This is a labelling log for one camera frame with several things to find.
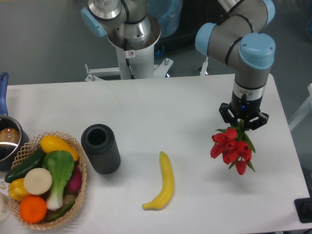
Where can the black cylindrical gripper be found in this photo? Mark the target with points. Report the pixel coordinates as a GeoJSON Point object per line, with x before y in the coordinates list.
{"type": "Point", "coordinates": [242, 108]}

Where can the red tulip bouquet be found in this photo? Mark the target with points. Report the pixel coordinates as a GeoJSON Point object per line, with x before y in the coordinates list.
{"type": "Point", "coordinates": [235, 147]}

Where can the grey robot arm, blue caps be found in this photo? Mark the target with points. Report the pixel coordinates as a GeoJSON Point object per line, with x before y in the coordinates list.
{"type": "Point", "coordinates": [239, 43]}

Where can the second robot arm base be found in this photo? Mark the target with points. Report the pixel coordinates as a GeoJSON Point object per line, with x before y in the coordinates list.
{"type": "Point", "coordinates": [103, 16]}

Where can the dark grey ribbed vase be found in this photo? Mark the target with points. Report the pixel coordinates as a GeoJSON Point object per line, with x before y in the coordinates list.
{"type": "Point", "coordinates": [100, 146]}

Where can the yellow banana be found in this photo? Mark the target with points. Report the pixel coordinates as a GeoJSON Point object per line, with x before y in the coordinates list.
{"type": "Point", "coordinates": [168, 186]}

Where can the black device at table edge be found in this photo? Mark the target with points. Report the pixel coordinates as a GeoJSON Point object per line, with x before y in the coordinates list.
{"type": "Point", "coordinates": [304, 209]}

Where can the blue water jug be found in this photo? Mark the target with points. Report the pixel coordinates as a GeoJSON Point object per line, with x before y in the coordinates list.
{"type": "Point", "coordinates": [167, 12]}

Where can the purple red radish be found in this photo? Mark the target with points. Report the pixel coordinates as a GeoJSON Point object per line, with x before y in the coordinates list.
{"type": "Point", "coordinates": [75, 182]}

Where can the green bok choy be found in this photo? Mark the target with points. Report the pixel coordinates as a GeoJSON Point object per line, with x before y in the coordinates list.
{"type": "Point", "coordinates": [60, 165]}

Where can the yellow squash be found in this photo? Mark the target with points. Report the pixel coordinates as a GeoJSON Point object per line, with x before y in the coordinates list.
{"type": "Point", "coordinates": [51, 143]}

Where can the green cucumber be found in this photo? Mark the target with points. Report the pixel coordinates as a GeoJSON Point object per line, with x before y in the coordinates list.
{"type": "Point", "coordinates": [35, 160]}

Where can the green chili pepper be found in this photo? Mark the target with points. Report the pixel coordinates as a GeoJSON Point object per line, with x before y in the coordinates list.
{"type": "Point", "coordinates": [61, 212]}

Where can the white round radish slice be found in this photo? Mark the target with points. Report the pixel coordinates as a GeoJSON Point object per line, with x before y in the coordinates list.
{"type": "Point", "coordinates": [38, 181]}

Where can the orange fruit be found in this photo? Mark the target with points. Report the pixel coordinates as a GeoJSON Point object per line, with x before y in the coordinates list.
{"type": "Point", "coordinates": [32, 209]}

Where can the yellow bell pepper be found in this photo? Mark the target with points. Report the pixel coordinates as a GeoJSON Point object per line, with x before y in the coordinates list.
{"type": "Point", "coordinates": [17, 190]}

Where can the white garlic clove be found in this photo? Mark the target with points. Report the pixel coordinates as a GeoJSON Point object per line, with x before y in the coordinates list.
{"type": "Point", "coordinates": [2, 186]}

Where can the white frame at right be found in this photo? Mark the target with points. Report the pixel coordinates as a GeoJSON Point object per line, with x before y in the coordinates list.
{"type": "Point", "coordinates": [302, 111]}

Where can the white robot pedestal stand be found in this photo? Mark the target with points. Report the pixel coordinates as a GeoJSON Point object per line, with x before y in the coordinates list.
{"type": "Point", "coordinates": [136, 63]}

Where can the blue handled saucepan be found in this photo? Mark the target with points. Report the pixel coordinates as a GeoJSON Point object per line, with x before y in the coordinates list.
{"type": "Point", "coordinates": [12, 135]}

